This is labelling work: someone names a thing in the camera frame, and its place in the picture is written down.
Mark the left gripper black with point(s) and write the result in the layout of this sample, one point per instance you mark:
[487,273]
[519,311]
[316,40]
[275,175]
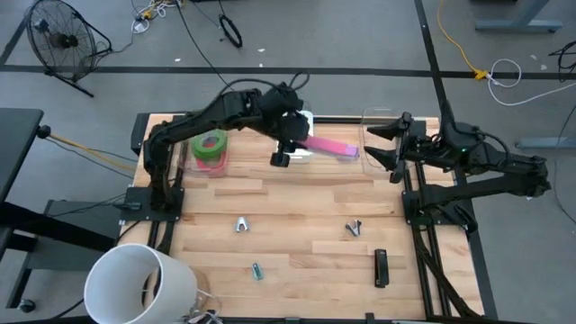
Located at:
[288,121]

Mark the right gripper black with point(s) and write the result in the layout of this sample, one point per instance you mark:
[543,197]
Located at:
[411,148]

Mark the pink stapler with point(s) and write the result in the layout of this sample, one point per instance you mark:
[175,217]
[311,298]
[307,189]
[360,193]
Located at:
[328,146]

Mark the silver binder clip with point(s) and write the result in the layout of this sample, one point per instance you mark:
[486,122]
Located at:
[354,229]

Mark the red tape roll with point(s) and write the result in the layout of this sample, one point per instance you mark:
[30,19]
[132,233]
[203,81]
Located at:
[216,168]

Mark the green tape roll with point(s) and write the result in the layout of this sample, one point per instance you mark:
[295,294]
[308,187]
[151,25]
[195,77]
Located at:
[198,146]
[209,157]

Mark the silver staple remover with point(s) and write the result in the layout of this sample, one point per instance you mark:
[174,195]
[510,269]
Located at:
[241,226]

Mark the black stapler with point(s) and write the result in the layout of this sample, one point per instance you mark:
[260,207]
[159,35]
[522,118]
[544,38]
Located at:
[381,267]

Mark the teal staple remover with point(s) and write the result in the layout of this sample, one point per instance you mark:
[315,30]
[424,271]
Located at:
[257,271]

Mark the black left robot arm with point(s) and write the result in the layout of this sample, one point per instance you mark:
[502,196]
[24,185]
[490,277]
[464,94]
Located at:
[198,121]

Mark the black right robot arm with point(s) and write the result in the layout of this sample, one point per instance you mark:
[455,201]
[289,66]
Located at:
[495,180]

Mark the white plastic bin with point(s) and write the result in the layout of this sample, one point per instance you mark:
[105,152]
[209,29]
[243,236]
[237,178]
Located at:
[301,157]

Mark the clear plastic bin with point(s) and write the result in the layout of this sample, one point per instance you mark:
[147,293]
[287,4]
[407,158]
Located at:
[369,117]
[189,166]

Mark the grey desk foot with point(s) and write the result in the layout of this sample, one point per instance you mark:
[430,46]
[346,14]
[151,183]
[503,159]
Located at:
[549,143]

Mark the grey desk leg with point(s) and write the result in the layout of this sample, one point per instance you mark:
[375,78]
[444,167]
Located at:
[517,25]

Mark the white cylindrical lampshade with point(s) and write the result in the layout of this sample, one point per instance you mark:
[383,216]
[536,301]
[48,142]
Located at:
[180,279]

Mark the clear plastic packaging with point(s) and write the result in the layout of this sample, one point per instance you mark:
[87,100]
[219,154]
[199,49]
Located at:
[204,310]

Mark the grey floor box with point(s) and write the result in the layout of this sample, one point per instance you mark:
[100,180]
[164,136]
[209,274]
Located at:
[90,211]

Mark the black floor fan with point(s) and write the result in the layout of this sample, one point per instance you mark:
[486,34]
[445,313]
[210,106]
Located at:
[63,40]

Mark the black desk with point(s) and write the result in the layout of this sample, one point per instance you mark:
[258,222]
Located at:
[18,144]

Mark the black caster wheel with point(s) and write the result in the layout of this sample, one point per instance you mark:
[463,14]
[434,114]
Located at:
[27,306]

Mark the black aluminium table frame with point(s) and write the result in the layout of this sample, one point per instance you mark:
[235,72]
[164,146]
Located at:
[342,119]

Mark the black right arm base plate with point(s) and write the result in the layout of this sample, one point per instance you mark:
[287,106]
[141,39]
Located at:
[409,211]

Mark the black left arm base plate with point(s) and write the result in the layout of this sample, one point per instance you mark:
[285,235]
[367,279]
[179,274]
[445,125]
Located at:
[135,198]

